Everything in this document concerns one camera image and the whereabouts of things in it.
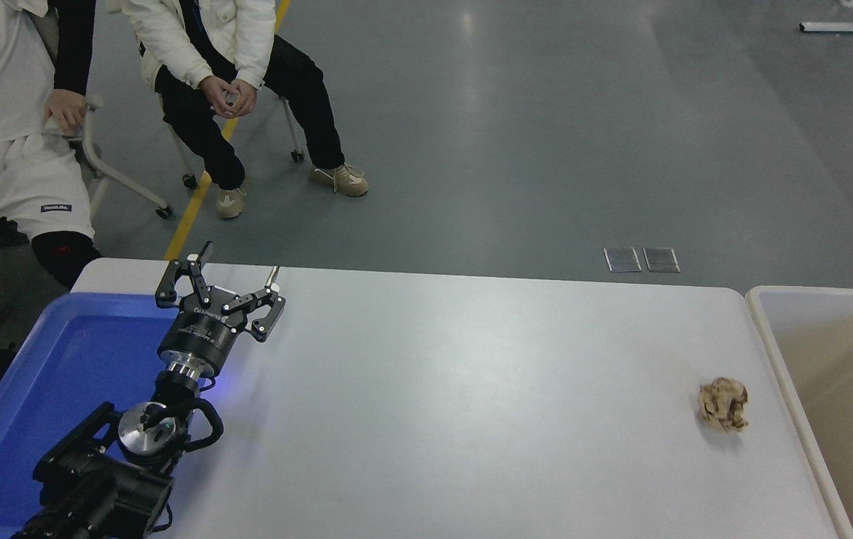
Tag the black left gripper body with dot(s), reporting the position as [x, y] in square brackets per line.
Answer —
[198, 337]

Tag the metal floor plate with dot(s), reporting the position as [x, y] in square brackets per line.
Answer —
[661, 259]
[622, 260]

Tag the person's right hand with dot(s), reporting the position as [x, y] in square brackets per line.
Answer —
[219, 96]

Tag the person's left hand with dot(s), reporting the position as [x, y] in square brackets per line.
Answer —
[245, 96]
[66, 112]

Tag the blue plastic tray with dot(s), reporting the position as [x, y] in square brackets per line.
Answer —
[60, 374]

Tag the metal-legged wheeled chair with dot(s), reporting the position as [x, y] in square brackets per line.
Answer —
[297, 156]

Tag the white wheeled office chair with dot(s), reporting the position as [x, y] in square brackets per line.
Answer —
[91, 153]

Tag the person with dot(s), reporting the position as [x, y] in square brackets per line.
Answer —
[202, 30]
[0, 97]

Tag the crumpled tan paper ball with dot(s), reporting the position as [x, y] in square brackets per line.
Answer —
[723, 404]

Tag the large pale bin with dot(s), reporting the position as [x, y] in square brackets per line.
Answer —
[845, 389]

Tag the white table base frame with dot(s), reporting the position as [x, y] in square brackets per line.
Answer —
[845, 29]

